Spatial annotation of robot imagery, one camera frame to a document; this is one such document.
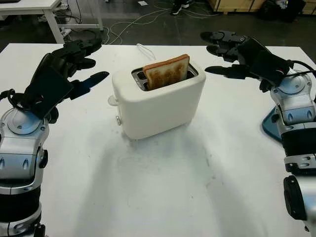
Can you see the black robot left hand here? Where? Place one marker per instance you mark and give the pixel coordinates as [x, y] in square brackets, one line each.
[64, 59]

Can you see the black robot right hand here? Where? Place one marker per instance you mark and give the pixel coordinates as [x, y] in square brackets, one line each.
[247, 47]

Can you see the browned toast slice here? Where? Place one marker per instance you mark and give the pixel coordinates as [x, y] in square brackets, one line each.
[166, 71]

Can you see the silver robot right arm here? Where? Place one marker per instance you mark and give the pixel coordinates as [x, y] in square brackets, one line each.
[296, 103]

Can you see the person in black clothes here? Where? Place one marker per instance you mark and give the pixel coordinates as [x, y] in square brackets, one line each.
[179, 7]

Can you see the white two-slot toaster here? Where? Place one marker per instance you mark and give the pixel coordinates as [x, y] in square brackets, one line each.
[158, 111]

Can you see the white power strip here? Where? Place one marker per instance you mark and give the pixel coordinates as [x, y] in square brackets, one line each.
[65, 31]

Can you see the wooden crate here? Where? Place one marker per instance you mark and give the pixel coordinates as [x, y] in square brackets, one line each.
[237, 5]

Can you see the black bag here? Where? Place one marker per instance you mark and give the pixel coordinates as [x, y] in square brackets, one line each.
[281, 12]

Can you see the white desk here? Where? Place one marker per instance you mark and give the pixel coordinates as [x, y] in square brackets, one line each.
[24, 6]

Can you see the blue plastic tray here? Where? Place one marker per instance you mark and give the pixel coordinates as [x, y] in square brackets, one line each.
[271, 123]

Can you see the white paper sheet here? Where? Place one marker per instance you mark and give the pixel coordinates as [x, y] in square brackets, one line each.
[141, 3]

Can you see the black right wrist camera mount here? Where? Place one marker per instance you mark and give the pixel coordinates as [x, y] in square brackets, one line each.
[271, 64]

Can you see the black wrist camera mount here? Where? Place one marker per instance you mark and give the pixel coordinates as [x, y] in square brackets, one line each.
[271, 64]
[48, 92]

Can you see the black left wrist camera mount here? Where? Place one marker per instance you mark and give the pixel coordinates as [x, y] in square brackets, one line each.
[48, 92]

